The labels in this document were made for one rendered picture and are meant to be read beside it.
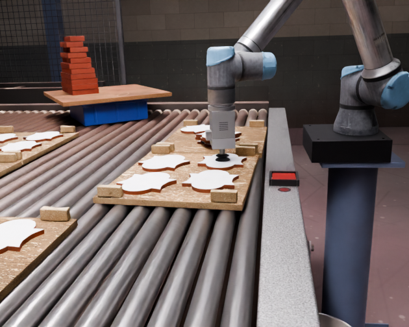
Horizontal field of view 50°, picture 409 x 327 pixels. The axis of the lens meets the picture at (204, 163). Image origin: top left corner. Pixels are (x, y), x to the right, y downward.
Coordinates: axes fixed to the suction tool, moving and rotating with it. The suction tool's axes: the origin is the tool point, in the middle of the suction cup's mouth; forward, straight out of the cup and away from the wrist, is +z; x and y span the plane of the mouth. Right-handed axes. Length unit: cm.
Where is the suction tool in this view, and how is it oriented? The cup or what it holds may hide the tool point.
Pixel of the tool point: (222, 161)
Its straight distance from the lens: 124.3
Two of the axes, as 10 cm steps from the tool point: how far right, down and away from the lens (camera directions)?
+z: 0.3, 9.6, 2.8
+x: 10.0, -0.5, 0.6
